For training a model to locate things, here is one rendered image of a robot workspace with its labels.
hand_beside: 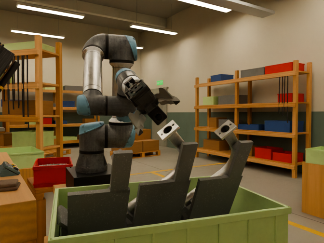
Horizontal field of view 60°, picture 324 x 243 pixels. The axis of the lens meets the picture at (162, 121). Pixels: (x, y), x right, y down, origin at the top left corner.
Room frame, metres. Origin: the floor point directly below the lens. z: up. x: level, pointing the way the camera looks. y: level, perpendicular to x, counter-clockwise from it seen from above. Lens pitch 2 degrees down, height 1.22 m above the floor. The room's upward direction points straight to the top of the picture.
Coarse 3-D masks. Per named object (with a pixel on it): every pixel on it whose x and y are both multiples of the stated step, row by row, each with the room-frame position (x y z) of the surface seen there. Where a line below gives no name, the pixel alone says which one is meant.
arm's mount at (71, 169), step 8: (72, 168) 1.37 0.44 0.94; (72, 176) 1.23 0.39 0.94; (80, 176) 1.22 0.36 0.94; (88, 176) 1.23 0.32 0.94; (96, 176) 1.24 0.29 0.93; (104, 176) 1.26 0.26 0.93; (72, 184) 1.23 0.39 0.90; (80, 184) 1.21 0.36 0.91; (88, 184) 1.23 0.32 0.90; (96, 184) 1.24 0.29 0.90
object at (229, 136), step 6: (228, 120) 0.80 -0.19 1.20; (222, 126) 0.80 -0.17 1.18; (228, 126) 0.79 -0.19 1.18; (234, 126) 0.77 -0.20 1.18; (216, 132) 0.79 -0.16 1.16; (222, 132) 0.80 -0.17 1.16; (228, 132) 0.77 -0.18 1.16; (222, 138) 0.77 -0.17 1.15; (228, 138) 0.79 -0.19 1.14; (234, 138) 0.80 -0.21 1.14; (228, 162) 0.86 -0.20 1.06; (222, 168) 0.86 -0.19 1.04; (228, 168) 0.85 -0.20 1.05; (216, 174) 0.86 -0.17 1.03; (222, 174) 0.85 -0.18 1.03; (192, 192) 0.85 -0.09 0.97; (186, 198) 0.85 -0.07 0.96; (186, 204) 0.84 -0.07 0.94
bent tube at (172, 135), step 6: (168, 126) 0.74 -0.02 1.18; (174, 126) 0.72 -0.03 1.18; (162, 132) 0.73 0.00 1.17; (168, 132) 0.75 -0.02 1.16; (174, 132) 0.72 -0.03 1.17; (162, 138) 0.72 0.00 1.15; (168, 138) 0.74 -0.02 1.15; (174, 138) 0.73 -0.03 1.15; (180, 138) 0.75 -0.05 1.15; (174, 144) 0.75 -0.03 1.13; (180, 144) 0.75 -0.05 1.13; (174, 168) 0.81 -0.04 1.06; (168, 174) 0.81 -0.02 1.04; (132, 204) 0.79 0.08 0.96; (132, 210) 0.79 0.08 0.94
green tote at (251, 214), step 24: (240, 192) 0.96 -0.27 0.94; (216, 216) 0.69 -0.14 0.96; (240, 216) 0.70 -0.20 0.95; (264, 216) 0.73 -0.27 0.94; (48, 240) 0.56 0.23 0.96; (72, 240) 0.57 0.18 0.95; (96, 240) 0.59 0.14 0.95; (120, 240) 0.61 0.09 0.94; (144, 240) 0.63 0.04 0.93; (168, 240) 0.64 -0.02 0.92; (192, 240) 0.66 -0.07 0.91; (216, 240) 0.69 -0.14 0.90; (240, 240) 0.71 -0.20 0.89; (264, 240) 0.73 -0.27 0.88
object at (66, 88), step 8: (48, 88) 9.49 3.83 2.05; (64, 88) 9.87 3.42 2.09; (72, 88) 9.89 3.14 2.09; (80, 88) 10.03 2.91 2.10; (64, 104) 9.78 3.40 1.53; (72, 104) 9.91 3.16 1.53; (48, 120) 9.48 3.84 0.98; (64, 120) 10.13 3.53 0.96; (88, 120) 10.22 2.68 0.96; (64, 136) 10.14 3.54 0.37; (72, 136) 10.29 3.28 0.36
